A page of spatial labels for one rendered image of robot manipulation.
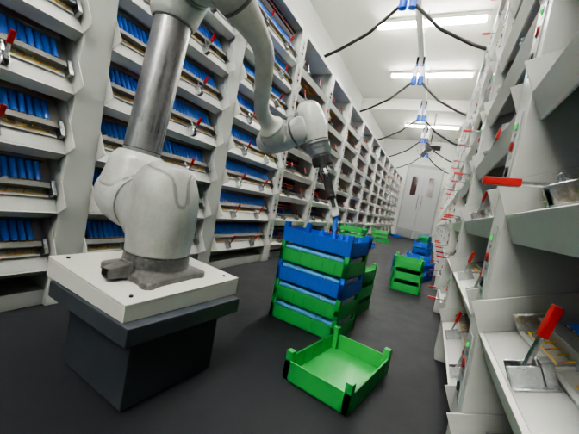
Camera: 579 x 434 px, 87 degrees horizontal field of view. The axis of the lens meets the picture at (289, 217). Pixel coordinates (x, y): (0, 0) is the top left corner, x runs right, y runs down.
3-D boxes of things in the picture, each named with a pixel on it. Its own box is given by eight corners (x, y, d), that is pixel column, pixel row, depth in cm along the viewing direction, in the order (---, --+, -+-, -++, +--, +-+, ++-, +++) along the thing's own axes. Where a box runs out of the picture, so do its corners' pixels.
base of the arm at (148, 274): (79, 269, 70) (83, 244, 70) (160, 257, 90) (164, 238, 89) (129, 295, 62) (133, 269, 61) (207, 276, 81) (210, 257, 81)
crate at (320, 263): (278, 258, 127) (282, 239, 126) (302, 256, 144) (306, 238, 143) (345, 279, 111) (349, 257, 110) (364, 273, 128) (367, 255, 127)
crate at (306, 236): (282, 239, 126) (285, 220, 126) (306, 238, 143) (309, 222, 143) (349, 257, 110) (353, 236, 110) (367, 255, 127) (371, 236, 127)
